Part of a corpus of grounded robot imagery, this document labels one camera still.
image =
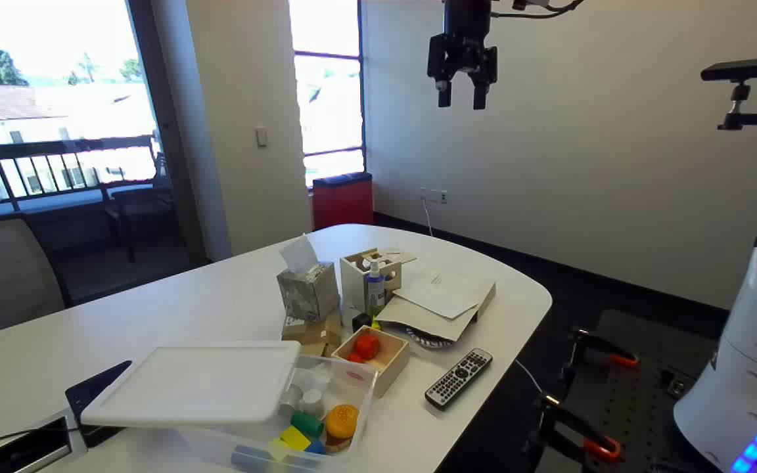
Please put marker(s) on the grey office chair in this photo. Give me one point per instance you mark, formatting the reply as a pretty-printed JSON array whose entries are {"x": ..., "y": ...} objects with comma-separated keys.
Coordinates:
[{"x": 1, "y": 277}]

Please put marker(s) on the purple white striped item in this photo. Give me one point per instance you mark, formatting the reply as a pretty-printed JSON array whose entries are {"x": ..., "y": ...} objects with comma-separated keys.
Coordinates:
[{"x": 428, "y": 340}]

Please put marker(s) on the green block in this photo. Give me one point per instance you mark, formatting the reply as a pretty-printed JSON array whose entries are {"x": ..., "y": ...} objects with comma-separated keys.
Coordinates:
[{"x": 305, "y": 424}]

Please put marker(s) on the red triangular block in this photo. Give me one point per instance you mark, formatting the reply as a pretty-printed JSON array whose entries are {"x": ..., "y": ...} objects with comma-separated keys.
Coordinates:
[{"x": 354, "y": 356}]

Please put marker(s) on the small open wooden tray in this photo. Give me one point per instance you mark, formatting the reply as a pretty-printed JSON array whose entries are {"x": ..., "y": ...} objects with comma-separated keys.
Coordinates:
[{"x": 388, "y": 356}]

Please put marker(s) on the black perforated robot table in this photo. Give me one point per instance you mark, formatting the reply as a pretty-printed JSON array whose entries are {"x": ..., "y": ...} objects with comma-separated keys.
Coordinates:
[{"x": 650, "y": 377}]

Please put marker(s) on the clear plastic bin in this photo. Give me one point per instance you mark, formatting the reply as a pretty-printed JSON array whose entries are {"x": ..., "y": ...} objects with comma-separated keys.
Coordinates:
[{"x": 342, "y": 384}]

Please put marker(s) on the dark tablet on stand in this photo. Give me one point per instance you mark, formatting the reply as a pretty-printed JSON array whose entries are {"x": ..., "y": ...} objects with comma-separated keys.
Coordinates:
[{"x": 91, "y": 396}]

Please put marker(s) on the small sanitizer bottle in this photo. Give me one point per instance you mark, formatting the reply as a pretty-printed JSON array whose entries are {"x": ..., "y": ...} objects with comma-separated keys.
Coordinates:
[{"x": 371, "y": 296}]

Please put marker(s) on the red cylinder block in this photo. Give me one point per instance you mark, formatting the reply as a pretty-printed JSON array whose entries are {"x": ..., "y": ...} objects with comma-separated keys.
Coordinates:
[{"x": 369, "y": 346}]

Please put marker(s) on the wooden shape sorter cube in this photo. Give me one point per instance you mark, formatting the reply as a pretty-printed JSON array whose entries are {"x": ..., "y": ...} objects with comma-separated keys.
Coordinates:
[{"x": 369, "y": 268}]

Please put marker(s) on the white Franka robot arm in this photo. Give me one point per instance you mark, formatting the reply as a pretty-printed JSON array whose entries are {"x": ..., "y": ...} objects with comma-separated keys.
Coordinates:
[{"x": 748, "y": 350}]

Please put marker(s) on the grey black remote control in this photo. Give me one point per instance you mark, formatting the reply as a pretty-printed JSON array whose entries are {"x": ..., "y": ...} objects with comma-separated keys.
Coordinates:
[{"x": 458, "y": 379}]

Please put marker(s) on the white cylinder block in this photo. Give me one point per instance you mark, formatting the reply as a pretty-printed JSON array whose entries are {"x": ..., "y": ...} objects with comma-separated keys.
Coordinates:
[{"x": 311, "y": 402}]

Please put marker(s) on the white framed screen device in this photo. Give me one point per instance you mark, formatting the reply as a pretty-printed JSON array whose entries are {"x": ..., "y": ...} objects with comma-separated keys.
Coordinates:
[{"x": 20, "y": 448}]

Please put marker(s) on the white light switch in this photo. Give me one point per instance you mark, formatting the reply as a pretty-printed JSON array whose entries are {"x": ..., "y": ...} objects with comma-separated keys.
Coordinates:
[{"x": 262, "y": 139}]

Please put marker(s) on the black balcony chair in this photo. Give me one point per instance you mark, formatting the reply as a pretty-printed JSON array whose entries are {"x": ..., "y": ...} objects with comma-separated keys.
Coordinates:
[{"x": 139, "y": 211}]

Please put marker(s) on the white wall outlet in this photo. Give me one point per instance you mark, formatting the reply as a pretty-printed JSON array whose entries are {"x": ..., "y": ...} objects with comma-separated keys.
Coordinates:
[{"x": 440, "y": 197}]

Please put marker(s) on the yellow block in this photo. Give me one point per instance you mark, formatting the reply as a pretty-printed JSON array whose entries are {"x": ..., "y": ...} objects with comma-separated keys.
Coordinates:
[{"x": 294, "y": 437}]

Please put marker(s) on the black external camera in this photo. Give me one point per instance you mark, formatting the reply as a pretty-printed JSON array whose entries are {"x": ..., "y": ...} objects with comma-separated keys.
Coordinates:
[{"x": 748, "y": 69}]

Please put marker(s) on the white paper sheet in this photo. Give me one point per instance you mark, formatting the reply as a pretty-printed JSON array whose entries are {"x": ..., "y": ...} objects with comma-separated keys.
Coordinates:
[{"x": 449, "y": 291}]

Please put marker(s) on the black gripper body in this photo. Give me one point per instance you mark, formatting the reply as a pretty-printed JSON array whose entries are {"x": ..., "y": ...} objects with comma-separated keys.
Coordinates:
[{"x": 465, "y": 48}]

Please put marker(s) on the dark balcony railing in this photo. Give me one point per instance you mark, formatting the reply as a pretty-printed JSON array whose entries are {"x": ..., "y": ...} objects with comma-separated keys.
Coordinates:
[{"x": 47, "y": 149}]

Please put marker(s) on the orange cylinder block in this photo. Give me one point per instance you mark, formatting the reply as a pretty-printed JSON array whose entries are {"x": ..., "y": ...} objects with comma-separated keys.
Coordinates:
[{"x": 340, "y": 421}]

